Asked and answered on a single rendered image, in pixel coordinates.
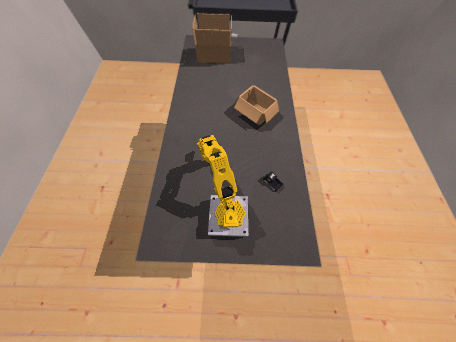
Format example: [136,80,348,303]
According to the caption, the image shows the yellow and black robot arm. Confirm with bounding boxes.
[198,135,245,226]

